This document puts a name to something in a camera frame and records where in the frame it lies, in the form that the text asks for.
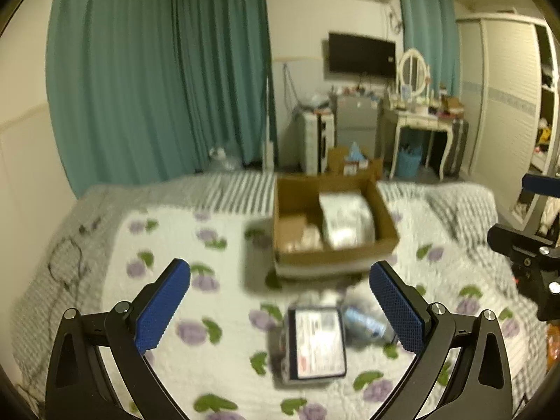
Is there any dark tissue pack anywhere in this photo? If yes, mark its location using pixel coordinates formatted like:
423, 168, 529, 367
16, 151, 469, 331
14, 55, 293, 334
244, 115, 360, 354
280, 305, 348, 384

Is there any white wardrobe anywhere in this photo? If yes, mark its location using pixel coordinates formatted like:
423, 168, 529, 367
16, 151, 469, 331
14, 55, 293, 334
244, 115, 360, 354
457, 12, 559, 231

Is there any blue waste basket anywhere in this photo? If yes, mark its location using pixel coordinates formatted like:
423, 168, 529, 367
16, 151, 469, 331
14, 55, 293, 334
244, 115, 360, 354
396, 145, 422, 179

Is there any clear plastic wrapped item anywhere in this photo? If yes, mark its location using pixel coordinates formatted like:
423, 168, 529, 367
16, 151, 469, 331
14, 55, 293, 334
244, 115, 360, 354
342, 304, 399, 346

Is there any white dressing table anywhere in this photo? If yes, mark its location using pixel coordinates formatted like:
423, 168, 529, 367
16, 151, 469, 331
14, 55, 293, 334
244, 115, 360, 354
380, 103, 469, 181

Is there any white oval vanity mirror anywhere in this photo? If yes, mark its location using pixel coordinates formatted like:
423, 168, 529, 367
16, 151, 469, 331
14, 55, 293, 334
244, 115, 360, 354
397, 48, 430, 99

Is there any grey plastic parcel bag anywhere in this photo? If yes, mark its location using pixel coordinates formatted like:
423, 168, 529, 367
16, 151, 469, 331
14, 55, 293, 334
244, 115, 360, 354
319, 191, 376, 249

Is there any grey mini fridge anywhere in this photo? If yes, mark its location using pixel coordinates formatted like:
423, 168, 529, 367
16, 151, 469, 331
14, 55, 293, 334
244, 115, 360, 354
333, 95, 379, 158

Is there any teal right curtain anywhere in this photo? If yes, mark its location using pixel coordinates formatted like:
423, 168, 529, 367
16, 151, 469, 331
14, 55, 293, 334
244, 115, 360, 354
400, 0, 460, 96

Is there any teal curtain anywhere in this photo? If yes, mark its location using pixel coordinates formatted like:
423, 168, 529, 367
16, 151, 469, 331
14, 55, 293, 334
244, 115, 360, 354
400, 0, 460, 96
45, 0, 275, 195

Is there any clear water jug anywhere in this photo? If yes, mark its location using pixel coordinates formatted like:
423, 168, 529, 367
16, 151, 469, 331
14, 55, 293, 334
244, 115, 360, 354
208, 147, 243, 173

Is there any brown floor cardboard box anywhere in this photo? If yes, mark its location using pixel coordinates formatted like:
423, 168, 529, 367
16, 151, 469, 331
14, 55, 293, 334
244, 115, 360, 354
327, 142, 383, 180

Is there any open cardboard box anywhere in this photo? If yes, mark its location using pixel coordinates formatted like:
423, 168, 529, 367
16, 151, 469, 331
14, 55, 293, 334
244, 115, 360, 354
273, 175, 400, 280

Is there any white drawer cabinet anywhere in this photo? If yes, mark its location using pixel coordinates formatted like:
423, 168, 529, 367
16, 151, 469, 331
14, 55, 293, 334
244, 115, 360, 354
295, 109, 335, 175

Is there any teal left curtain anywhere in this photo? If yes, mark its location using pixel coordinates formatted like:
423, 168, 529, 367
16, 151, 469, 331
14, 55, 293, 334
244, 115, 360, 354
45, 0, 275, 195

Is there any black cable on bed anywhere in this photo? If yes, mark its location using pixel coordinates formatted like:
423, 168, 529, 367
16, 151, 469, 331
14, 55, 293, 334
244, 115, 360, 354
46, 215, 105, 292

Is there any black wall television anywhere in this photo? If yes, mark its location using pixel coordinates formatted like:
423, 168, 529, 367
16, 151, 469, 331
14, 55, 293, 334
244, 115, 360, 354
328, 32, 396, 80

